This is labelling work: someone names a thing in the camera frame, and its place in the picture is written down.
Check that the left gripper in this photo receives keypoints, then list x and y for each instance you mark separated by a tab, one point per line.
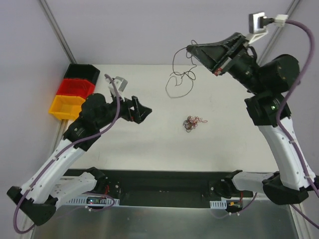
133	109

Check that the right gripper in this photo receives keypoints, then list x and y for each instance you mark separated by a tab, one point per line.
231	53

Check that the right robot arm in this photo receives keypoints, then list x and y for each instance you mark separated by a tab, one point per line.
269	112

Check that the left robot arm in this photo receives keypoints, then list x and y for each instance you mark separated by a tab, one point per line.
40	197

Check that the red storage bin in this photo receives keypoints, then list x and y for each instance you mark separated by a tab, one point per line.
76	87

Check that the black storage bin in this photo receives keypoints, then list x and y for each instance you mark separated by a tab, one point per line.
82	71

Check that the yellow storage bin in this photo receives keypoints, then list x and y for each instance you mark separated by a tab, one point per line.
66	107

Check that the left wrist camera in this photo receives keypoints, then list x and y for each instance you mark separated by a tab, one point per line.
120	84

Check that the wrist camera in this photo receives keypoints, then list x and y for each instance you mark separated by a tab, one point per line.
257	29
120	84

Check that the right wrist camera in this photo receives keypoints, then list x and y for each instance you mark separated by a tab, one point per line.
257	29

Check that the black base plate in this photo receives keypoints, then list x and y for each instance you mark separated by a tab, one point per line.
170	189

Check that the right aluminium frame post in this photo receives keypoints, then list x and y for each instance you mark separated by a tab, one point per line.
266	53

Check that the aluminium frame post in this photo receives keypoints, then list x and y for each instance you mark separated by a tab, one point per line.
57	30
266	53

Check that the left white cable duct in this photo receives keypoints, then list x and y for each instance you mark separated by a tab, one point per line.
92	201

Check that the white cable duct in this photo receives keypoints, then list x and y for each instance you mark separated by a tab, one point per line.
219	205
92	201

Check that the right white cable duct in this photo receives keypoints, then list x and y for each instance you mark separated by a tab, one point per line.
219	205

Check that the left aluminium frame post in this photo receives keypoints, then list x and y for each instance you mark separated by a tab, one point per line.
57	30

